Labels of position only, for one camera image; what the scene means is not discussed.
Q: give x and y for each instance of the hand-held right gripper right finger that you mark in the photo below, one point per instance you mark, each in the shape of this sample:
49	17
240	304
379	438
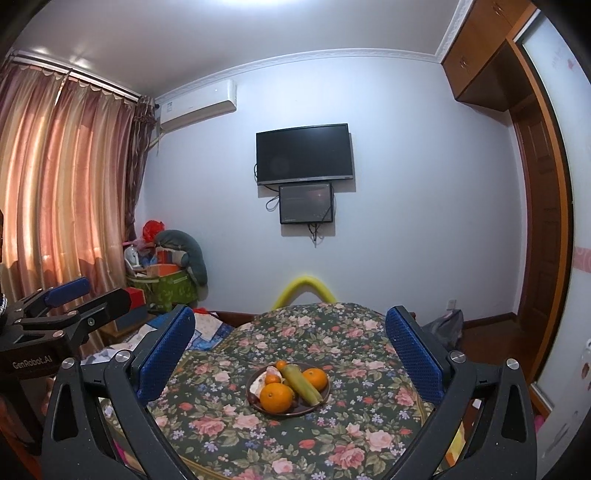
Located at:
415	355

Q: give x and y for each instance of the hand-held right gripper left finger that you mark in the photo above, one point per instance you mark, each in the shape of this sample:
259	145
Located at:
166	355

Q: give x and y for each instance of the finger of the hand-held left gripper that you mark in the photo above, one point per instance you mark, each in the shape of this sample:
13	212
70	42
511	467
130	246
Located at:
69	291
108	302

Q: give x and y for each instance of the pale pink long fruit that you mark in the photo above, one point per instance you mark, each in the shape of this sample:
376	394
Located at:
258	381

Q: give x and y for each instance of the large orange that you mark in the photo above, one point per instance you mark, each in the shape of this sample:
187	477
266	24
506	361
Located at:
315	378
276	397

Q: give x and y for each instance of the round brown plate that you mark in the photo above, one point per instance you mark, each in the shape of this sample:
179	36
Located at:
318	401

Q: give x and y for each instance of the yellow green long fruit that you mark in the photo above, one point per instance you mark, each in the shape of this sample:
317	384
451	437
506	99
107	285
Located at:
302	384

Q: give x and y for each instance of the red box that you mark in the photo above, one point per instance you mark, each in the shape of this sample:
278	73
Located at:
137	297

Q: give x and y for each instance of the grey backpack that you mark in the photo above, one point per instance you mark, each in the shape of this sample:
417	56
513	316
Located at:
443	327

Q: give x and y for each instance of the small white fan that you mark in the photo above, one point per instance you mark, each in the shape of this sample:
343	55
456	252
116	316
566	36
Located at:
133	257

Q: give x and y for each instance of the blue white folded cloth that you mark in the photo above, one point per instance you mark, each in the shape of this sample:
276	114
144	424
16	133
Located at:
212	332

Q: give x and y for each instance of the green patterned box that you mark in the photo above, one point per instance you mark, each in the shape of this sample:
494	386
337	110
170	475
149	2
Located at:
171	288

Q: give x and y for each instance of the red bag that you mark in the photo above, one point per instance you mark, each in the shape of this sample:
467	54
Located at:
153	230

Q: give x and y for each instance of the pink curtain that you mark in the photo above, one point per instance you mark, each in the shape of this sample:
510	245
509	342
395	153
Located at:
69	184

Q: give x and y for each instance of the floral blanket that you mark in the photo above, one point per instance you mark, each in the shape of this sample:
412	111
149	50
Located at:
286	452

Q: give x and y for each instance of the wooden door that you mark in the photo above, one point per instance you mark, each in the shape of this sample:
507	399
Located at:
540	207

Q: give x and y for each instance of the white air conditioner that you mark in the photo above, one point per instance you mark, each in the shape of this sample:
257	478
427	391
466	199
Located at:
198	106

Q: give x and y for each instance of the wooden overhead cabinet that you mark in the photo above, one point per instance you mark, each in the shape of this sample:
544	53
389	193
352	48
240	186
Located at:
480	55

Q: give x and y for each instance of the wall socket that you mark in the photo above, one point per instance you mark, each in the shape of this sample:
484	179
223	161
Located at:
452	304

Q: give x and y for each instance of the wooden bed frame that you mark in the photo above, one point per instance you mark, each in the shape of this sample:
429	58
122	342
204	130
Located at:
235	317

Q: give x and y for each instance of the small wall monitor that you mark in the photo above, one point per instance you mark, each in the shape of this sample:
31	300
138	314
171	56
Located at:
306	204

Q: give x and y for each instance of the black wall television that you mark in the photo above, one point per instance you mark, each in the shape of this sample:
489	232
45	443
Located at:
304	154

